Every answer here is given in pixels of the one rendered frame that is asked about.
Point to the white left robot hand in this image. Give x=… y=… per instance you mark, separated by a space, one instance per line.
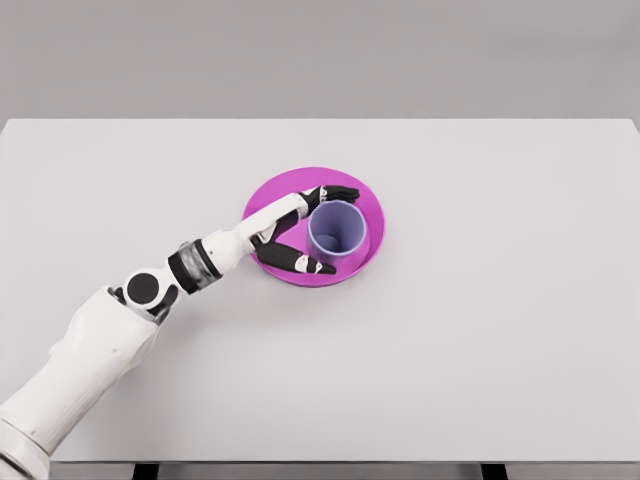
x=270 y=215

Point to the purple cup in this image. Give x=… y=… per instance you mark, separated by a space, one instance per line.
x=336 y=232

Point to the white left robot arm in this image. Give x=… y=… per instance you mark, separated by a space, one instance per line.
x=100 y=340

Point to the magenta round plate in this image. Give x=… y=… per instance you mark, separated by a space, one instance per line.
x=370 y=210

